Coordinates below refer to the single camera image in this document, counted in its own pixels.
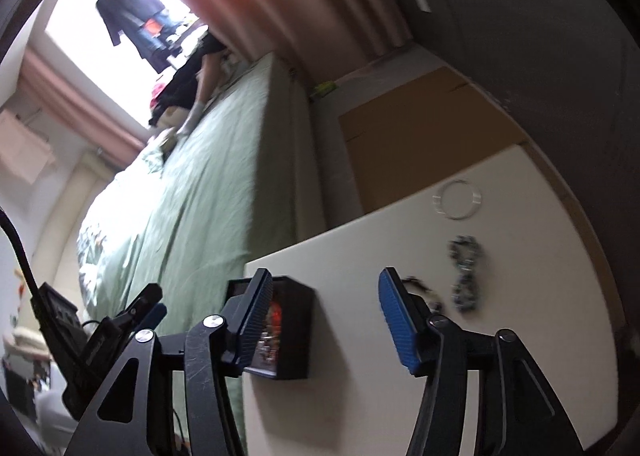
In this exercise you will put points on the black jewelry box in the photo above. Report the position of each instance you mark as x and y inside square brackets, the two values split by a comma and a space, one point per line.
[300, 336]

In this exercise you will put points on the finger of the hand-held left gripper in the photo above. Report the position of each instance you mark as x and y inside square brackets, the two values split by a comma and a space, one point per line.
[142, 303]
[156, 313]

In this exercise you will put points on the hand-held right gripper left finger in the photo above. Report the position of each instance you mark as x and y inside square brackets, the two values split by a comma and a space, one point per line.
[255, 321]

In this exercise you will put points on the small green toy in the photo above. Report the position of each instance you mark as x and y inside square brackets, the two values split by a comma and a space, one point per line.
[324, 88]

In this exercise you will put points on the green bed blanket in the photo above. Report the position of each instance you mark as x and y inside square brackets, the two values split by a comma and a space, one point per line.
[200, 186]

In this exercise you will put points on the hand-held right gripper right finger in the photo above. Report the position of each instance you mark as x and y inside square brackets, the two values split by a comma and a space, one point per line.
[397, 321]

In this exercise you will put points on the hanging dark clothes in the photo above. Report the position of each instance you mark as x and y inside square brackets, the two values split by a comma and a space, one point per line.
[125, 11]

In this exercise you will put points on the narrow pink curtain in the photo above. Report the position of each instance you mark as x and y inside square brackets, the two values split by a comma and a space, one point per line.
[75, 96]

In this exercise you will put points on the dark clothes pile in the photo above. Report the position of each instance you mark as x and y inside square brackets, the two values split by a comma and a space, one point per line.
[159, 96]

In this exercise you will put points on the beige bed base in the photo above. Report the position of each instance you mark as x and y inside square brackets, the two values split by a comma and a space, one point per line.
[300, 161]

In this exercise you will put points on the silver bangle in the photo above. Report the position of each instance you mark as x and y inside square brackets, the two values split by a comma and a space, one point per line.
[437, 201]

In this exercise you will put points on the white wall socket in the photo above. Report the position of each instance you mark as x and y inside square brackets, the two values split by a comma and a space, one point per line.
[422, 4]

